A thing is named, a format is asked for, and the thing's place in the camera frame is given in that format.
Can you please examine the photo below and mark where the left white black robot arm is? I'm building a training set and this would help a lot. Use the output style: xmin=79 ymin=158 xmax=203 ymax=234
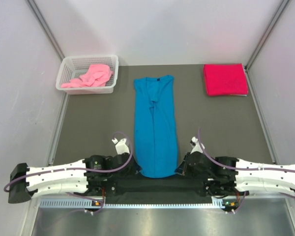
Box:
xmin=4 ymin=152 xmax=141 ymax=204

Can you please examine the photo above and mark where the white plastic basket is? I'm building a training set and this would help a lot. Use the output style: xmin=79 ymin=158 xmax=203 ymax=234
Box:
xmin=56 ymin=55 xmax=119 ymax=95

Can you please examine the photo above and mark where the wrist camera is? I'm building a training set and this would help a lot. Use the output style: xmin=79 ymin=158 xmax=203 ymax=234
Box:
xmin=112 ymin=138 xmax=130 ymax=155
xmin=190 ymin=137 xmax=205 ymax=154

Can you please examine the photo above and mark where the folded red t shirt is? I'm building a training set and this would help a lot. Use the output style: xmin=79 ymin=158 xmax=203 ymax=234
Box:
xmin=203 ymin=64 xmax=248 ymax=96

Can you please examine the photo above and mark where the blue t shirt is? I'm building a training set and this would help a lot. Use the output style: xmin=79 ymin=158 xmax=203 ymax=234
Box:
xmin=134 ymin=75 xmax=178 ymax=178

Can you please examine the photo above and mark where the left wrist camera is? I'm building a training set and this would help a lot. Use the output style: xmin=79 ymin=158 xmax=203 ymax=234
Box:
xmin=112 ymin=138 xmax=130 ymax=155

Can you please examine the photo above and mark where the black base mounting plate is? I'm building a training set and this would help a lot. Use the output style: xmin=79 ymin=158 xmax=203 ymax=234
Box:
xmin=79 ymin=174 xmax=238 ymax=205

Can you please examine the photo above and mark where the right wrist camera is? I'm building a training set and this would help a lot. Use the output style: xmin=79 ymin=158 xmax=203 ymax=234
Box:
xmin=190 ymin=137 xmax=205 ymax=154

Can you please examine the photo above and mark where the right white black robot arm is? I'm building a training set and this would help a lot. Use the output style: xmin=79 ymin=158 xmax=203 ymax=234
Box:
xmin=175 ymin=151 xmax=295 ymax=198

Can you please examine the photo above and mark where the pink t shirt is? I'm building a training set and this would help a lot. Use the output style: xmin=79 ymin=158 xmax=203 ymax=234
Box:
xmin=61 ymin=64 xmax=113 ymax=89

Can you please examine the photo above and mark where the slotted grey cable duct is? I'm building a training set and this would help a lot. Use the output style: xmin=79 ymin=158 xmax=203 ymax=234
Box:
xmin=39 ymin=198 xmax=237 ymax=209

